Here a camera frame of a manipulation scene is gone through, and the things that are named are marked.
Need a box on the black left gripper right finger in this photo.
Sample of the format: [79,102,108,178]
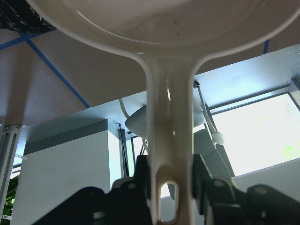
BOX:
[192,154,300,225]

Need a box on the beige plastic dustpan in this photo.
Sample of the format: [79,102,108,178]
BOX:
[29,0,300,225]

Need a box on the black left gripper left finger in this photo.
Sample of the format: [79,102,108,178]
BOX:
[35,155,152,225]

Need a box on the black trash bag bin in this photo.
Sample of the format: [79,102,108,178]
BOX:
[0,0,56,34]

